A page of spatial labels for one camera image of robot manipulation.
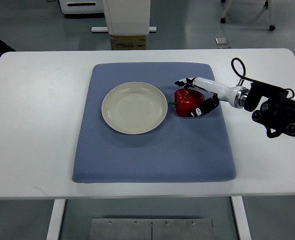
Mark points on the cardboard box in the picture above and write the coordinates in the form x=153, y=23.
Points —
x=128, y=42

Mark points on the blue quilted mat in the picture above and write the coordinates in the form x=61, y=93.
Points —
x=179, y=150

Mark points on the red bell pepper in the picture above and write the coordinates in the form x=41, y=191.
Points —
x=186, y=101

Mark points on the white machine column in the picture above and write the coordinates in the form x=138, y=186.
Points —
x=126, y=18

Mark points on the left white table leg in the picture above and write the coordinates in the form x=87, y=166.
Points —
x=56, y=219

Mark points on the metal floor plate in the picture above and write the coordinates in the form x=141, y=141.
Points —
x=151, y=229

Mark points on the white cabinet with handle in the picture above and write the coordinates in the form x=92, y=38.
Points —
x=74, y=7

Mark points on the white table leg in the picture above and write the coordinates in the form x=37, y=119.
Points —
x=56, y=219
x=241, y=220

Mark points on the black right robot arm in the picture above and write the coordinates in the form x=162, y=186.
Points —
x=273, y=107

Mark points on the right white table leg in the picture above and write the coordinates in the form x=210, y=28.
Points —
x=241, y=220

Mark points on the small grey floor socket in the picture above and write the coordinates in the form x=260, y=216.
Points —
x=222, y=43

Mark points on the cream round plate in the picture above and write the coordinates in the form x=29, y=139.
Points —
x=134, y=108

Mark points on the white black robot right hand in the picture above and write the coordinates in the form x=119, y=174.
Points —
x=214, y=93

